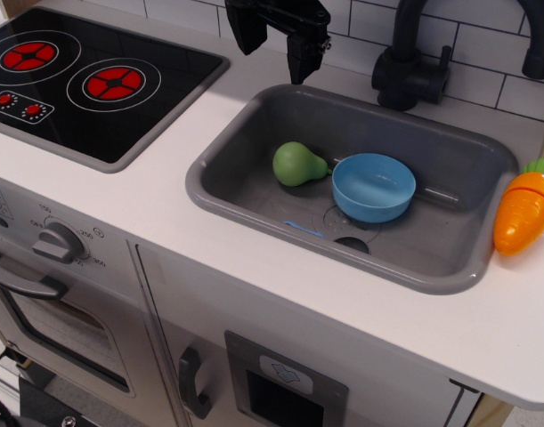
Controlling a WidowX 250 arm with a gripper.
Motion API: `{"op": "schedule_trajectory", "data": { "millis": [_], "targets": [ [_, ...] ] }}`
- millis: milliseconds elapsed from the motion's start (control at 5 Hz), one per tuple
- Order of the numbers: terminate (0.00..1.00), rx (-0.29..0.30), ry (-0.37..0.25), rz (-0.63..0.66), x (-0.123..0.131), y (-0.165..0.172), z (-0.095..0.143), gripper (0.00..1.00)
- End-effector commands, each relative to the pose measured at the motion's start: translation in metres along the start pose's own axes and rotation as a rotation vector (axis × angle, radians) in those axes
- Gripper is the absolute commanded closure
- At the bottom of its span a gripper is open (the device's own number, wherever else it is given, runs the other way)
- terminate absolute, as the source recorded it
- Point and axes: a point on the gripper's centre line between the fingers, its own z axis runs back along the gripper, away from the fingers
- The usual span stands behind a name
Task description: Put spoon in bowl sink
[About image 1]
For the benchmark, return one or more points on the black toy faucet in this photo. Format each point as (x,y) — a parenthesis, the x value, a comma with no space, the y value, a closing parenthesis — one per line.
(470,50)

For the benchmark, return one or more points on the grey oven knob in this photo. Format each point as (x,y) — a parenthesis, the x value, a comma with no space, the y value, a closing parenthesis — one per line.
(57,242)

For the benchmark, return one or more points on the green toy pear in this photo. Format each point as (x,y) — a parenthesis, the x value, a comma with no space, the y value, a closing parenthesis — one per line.
(293,164)

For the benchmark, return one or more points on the toy oven door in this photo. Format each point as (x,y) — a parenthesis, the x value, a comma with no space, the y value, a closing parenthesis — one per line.
(94,337)

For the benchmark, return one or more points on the red stove knob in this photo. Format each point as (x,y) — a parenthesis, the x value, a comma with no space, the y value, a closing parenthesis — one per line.
(5,99)
(33,110)

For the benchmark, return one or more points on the grey plastic sink basin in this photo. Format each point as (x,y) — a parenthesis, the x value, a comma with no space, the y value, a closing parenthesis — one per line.
(442,244)

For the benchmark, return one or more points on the grey oven door handle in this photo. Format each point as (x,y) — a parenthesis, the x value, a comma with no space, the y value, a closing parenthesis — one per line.
(46,288)

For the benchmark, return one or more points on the grey cabinet door handle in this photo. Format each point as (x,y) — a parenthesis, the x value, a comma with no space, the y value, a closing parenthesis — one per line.
(196,403)

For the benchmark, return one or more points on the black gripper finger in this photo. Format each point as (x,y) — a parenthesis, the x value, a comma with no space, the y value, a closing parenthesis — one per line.
(248,28)
(304,56)

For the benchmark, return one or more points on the blue plastic bowl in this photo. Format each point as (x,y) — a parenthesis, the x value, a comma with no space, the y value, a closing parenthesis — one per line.
(372,188)

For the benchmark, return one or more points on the red stove knob left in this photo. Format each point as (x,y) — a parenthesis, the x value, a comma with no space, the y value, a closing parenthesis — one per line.
(5,99)

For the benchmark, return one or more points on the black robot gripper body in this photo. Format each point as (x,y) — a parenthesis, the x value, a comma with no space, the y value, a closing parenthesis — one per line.
(306,18)

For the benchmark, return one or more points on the orange toy carrot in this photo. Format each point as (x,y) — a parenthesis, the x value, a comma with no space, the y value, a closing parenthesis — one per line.
(519,220)

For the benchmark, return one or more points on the black toy stovetop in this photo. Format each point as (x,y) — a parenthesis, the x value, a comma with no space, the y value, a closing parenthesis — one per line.
(105,93)

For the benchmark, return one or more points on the blue handled grey spoon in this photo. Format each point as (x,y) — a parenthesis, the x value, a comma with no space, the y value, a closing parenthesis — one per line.
(297,226)

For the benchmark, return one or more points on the grey dispenser panel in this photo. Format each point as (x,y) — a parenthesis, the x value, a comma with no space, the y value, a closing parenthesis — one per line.
(277,391)

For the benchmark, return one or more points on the red stove knob right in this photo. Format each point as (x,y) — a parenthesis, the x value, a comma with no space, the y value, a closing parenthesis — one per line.
(33,110)

